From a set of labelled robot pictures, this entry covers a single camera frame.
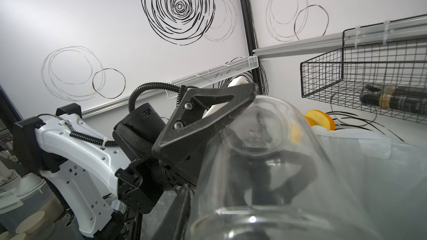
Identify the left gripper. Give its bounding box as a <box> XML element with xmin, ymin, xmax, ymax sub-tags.
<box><xmin>115</xmin><ymin>83</ymin><xmax>258</xmax><ymax>213</ymax></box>

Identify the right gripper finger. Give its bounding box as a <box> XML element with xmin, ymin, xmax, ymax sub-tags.
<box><xmin>152</xmin><ymin>184</ymin><xmax>191</xmax><ymax>240</ymax></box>

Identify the rice jar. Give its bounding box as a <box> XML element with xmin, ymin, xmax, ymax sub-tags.
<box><xmin>185</xmin><ymin>96</ymin><xmax>380</xmax><ymax>240</ymax></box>

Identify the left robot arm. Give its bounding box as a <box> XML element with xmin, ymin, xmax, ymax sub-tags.
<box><xmin>13</xmin><ymin>83</ymin><xmax>258</xmax><ymax>240</ymax></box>

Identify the front yellow toast slice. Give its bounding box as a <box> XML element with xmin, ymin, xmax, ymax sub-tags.
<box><xmin>305</xmin><ymin>110</ymin><xmax>336</xmax><ymax>131</ymax></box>

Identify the clear tub with lids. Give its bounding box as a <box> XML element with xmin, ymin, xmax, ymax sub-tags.
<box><xmin>1</xmin><ymin>171</ymin><xmax>64</xmax><ymax>234</ymax></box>

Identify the white trash bag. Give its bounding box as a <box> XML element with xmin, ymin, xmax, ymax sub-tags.
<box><xmin>312</xmin><ymin>126</ymin><xmax>427</xmax><ymax>240</ymax></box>

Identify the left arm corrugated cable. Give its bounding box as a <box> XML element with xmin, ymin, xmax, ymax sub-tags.
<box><xmin>69</xmin><ymin>82</ymin><xmax>189</xmax><ymax>147</ymax></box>

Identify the black wire wall basket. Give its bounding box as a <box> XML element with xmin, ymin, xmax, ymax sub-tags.
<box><xmin>300</xmin><ymin>15</ymin><xmax>427</xmax><ymax>124</ymax></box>

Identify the bottle in wire basket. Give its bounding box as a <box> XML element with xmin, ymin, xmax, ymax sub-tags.
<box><xmin>359</xmin><ymin>83</ymin><xmax>427</xmax><ymax>116</ymax></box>

